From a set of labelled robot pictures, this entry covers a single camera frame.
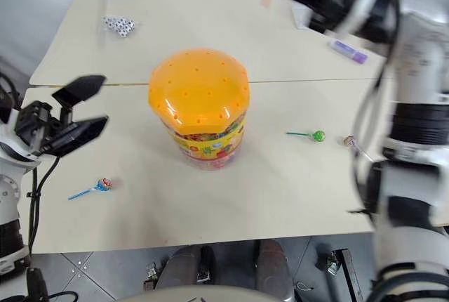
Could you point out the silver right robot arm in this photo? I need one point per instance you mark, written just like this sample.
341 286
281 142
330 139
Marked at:
417 63

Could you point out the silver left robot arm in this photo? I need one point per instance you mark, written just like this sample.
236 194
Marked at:
8 196

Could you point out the bag of black-white candies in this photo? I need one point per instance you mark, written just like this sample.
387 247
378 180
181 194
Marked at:
119 25

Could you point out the lollipop with clear stick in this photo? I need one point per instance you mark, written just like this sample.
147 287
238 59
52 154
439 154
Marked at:
349 140

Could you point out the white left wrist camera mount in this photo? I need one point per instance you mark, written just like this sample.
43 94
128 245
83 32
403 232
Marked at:
14 152

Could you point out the lollipop with blue stick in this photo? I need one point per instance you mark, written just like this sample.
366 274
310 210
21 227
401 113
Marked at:
104 184

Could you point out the green lollipop with green stick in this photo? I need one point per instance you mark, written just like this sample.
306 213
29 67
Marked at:
318 136

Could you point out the metal table leg bracket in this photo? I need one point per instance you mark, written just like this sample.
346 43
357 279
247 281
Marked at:
345 270

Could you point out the orange perforated jar lid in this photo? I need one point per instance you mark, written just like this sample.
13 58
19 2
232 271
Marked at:
196 88

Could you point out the white paper card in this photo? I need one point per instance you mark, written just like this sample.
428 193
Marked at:
300 17

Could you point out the purple and white glue stick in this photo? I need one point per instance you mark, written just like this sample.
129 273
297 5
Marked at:
345 50

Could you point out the clear colourful candy jar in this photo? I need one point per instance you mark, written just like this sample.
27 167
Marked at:
210 149

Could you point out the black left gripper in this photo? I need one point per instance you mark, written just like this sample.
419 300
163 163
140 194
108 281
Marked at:
33 123

